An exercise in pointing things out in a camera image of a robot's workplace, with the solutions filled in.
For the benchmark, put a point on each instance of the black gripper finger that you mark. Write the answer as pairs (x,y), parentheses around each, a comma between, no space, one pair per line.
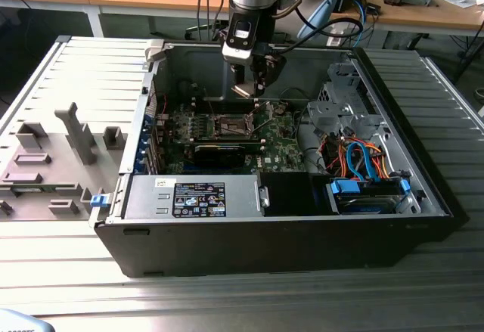
(268,69)
(238,73)

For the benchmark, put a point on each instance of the silver CPU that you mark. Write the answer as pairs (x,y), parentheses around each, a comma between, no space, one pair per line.
(242,90)

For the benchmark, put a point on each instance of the thin metal locking lever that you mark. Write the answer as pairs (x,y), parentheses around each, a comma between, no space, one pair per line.
(210,104)
(234,134)

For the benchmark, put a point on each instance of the CPU socket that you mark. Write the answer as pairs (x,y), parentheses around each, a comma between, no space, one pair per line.
(227,124)

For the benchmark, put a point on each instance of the round coin battery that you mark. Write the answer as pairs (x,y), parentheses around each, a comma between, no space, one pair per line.
(280,109)

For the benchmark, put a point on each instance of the green motherboard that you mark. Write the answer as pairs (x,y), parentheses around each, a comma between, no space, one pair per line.
(281,148)

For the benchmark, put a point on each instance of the graphics card with heatsink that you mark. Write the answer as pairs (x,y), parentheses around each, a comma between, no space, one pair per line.
(219,155)

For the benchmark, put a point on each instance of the black plastic shroud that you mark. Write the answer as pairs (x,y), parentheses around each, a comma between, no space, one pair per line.
(287,194)

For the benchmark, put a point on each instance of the white barcode sticker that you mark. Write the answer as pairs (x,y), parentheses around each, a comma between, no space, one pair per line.
(165,183)

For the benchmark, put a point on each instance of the black rating label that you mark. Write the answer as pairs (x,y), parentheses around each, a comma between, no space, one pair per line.
(198,199)

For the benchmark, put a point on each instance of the blue disk carrier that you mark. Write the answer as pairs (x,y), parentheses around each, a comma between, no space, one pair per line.
(342,188)

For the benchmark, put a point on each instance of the silver power supply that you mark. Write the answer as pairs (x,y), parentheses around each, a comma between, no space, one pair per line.
(147,199)

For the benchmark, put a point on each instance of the hard disk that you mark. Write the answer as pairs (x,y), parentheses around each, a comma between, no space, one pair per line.
(363,206)

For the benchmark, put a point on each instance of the black PC case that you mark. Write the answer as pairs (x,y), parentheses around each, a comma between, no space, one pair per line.
(246,249)

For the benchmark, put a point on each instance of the blue case latch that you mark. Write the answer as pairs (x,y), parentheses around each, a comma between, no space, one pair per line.
(99,201)

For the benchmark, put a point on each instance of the grey parts rack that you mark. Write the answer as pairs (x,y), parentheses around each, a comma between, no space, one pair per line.
(56,186)

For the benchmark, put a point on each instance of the pale grey device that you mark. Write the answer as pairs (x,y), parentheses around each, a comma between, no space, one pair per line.
(17,322)

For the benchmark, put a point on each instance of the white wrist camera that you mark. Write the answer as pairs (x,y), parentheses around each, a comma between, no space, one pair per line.
(238,54)

